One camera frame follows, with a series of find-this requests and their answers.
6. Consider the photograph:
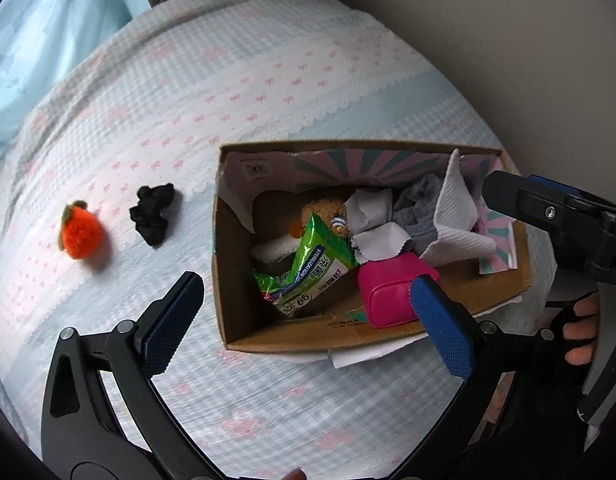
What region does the green wet wipes packet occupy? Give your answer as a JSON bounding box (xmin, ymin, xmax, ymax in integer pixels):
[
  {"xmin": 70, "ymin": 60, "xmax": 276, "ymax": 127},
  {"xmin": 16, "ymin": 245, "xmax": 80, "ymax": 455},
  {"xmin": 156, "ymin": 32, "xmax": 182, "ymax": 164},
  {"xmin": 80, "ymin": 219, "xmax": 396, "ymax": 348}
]
[{"xmin": 252, "ymin": 212, "xmax": 361, "ymax": 319}]

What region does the patterned cardboard box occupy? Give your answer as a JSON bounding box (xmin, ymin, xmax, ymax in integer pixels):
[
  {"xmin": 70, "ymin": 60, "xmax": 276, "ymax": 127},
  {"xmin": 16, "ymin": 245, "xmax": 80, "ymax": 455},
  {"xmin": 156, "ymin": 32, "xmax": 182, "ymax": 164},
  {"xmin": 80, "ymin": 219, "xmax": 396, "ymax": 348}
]
[{"xmin": 210, "ymin": 139, "xmax": 533, "ymax": 370}]

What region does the orange plush fruit toy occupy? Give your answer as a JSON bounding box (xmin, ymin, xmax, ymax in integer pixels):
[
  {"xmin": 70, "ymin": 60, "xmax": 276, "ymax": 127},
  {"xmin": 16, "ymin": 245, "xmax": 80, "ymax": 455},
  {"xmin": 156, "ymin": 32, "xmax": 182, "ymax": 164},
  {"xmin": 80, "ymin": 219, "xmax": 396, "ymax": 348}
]
[{"xmin": 57, "ymin": 200, "xmax": 105, "ymax": 261}]

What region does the pink zip pouch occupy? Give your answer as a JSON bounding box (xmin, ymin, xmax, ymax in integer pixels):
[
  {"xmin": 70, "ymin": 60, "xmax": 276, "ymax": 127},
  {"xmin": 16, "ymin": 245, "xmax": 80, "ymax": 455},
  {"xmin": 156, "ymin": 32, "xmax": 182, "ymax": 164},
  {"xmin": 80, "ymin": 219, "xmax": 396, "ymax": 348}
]
[{"xmin": 357, "ymin": 252, "xmax": 441, "ymax": 330}]

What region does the checkered bed sheet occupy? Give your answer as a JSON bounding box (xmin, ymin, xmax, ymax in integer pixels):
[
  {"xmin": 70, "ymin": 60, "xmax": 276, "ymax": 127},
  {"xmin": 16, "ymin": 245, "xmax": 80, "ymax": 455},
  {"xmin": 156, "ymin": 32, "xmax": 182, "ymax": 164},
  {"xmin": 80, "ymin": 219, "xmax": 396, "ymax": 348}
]
[{"xmin": 0, "ymin": 0, "xmax": 558, "ymax": 480}]

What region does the bear slipper toy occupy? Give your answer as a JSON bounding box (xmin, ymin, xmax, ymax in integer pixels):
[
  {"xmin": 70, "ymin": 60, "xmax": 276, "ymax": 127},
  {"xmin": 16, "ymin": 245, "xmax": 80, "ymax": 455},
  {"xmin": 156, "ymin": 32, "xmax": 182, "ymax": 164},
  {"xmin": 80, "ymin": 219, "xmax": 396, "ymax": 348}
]
[{"xmin": 251, "ymin": 199, "xmax": 353, "ymax": 268}]

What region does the black scrunchie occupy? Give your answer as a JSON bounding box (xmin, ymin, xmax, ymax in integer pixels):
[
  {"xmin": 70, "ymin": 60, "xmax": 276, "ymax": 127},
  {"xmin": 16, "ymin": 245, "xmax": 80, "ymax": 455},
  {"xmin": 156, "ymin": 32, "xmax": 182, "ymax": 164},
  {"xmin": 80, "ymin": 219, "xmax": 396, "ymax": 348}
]
[{"xmin": 128, "ymin": 183, "xmax": 178, "ymax": 249}]

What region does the white textured cloth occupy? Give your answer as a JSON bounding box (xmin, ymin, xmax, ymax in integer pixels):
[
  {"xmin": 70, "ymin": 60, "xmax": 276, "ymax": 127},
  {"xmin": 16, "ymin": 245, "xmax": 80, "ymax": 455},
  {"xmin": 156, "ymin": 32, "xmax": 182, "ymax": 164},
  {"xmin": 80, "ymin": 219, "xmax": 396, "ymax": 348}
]
[{"xmin": 419, "ymin": 148, "xmax": 497, "ymax": 267}]

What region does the grey sock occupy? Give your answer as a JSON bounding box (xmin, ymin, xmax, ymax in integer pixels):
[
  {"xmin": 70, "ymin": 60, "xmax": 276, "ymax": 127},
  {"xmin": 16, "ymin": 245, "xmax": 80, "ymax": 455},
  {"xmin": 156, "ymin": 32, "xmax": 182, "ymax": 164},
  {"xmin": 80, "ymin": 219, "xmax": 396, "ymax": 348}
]
[{"xmin": 391, "ymin": 172, "xmax": 445, "ymax": 254}]

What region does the white zigzag edged cloth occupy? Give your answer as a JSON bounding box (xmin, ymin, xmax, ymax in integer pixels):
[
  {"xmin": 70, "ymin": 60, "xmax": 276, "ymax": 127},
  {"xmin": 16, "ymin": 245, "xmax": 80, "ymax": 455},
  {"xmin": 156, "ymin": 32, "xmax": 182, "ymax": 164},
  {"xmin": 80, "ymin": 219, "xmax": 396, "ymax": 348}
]
[{"xmin": 343, "ymin": 189, "xmax": 415, "ymax": 264}]

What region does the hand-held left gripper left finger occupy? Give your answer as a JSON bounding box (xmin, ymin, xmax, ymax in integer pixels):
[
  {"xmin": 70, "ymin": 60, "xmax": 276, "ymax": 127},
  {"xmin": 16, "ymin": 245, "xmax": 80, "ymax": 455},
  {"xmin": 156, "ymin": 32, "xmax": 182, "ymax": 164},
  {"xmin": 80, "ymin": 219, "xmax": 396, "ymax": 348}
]
[{"xmin": 40, "ymin": 271, "xmax": 205, "ymax": 480}]

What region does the light blue hanging cloth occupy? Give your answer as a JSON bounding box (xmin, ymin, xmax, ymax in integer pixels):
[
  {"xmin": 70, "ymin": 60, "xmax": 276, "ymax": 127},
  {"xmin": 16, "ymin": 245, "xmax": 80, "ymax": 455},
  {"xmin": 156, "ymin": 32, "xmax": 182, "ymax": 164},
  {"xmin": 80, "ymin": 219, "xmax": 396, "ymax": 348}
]
[{"xmin": 0, "ymin": 0, "xmax": 145, "ymax": 144}]

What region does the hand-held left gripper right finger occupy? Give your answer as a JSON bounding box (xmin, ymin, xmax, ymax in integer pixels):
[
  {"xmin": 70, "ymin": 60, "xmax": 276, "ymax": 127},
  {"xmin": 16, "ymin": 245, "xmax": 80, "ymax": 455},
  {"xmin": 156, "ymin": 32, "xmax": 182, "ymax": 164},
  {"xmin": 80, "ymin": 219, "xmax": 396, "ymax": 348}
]
[{"xmin": 393, "ymin": 274, "xmax": 574, "ymax": 480}]

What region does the person's right hand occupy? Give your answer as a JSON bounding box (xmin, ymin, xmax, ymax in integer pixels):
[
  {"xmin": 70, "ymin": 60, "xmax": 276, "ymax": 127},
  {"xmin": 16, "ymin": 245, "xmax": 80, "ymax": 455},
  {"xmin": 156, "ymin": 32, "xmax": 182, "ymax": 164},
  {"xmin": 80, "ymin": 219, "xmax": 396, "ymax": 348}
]
[{"xmin": 538, "ymin": 291, "xmax": 601, "ymax": 376}]

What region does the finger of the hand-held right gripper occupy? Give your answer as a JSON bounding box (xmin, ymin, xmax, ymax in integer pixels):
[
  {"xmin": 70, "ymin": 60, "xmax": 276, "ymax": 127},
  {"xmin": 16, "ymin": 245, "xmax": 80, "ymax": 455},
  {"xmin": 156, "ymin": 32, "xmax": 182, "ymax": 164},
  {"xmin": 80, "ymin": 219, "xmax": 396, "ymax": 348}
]
[
  {"xmin": 482, "ymin": 170, "xmax": 571, "ymax": 233},
  {"xmin": 526, "ymin": 174, "xmax": 616, "ymax": 213}
]

